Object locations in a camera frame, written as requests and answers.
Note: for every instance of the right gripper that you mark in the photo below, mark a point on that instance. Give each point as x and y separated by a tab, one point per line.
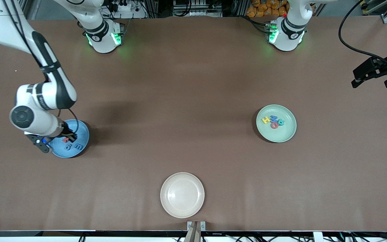
64	130

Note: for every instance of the red foam letter w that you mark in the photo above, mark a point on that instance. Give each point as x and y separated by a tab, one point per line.
65	140

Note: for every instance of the blue foam letter g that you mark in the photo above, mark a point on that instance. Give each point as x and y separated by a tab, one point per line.
67	148

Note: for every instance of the blue foam letter E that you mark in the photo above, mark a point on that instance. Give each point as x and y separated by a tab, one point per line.
78	147

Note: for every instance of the teal foam letter R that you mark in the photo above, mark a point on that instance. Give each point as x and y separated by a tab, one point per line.
281	122

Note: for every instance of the blue foam letter M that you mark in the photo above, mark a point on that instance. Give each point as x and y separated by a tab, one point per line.
273	118

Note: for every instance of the pink foam letter Q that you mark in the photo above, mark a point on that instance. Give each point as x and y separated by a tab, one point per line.
276	127

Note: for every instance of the yellow foam letter H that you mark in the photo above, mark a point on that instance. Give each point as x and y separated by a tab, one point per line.
265	120

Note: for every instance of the blue plate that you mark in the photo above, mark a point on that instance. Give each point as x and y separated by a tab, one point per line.
81	132

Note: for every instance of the green plate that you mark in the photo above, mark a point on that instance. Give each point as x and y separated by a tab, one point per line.
281	134

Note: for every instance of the beige plate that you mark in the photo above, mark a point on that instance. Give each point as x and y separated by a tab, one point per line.
182	195

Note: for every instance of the orange bags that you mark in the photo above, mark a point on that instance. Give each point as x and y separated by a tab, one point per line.
264	9

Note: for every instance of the white power strip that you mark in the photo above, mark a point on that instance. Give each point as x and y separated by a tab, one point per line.
126	7

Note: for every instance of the grey equipment rack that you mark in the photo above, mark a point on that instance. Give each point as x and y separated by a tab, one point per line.
197	6

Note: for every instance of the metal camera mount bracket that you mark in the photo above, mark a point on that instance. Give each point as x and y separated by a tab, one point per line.
196	232

